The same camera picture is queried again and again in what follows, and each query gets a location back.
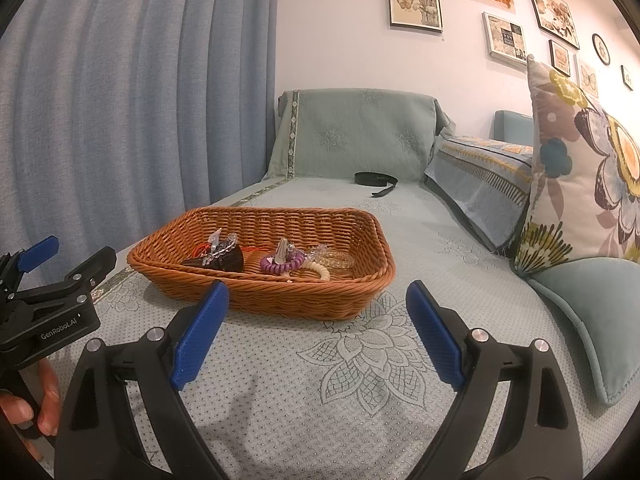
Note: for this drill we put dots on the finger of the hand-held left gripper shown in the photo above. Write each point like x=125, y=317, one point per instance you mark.
x=37, y=254
x=95, y=266

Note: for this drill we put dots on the striped blue cushion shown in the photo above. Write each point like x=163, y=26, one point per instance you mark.
x=480, y=185

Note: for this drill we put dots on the teal sofa back cushion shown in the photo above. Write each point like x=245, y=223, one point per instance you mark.
x=512, y=127

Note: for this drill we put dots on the grey-green sofa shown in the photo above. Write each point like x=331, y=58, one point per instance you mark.
x=350, y=135

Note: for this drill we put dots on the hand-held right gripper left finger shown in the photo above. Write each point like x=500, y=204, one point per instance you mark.
x=200, y=340

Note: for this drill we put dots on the silver hair clip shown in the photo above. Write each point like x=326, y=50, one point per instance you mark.
x=283, y=250

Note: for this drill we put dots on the pale butterfly picture frame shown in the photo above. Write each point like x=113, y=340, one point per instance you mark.
x=590, y=79

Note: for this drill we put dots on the blue curtain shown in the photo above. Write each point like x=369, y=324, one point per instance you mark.
x=125, y=100

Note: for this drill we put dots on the plain teal cushion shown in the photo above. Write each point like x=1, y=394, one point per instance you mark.
x=590, y=320

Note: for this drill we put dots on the black flower picture frame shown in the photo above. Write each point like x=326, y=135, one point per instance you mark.
x=552, y=12

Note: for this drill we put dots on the small butterfly picture frame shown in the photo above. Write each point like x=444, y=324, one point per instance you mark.
x=560, y=57

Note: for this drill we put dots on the white patchwork picture frame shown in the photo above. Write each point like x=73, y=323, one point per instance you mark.
x=505, y=39

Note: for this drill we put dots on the small black picture frame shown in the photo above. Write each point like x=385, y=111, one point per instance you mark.
x=627, y=77

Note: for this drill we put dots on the brown woven basket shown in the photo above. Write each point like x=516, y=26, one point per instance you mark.
x=300, y=295

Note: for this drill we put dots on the floral pillow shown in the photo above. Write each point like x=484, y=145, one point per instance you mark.
x=575, y=185

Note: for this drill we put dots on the person's left hand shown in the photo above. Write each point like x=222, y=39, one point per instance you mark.
x=51, y=400

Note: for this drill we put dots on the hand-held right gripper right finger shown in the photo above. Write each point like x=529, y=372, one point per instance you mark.
x=432, y=335

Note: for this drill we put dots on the round black picture frame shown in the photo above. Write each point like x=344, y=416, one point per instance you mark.
x=601, y=49

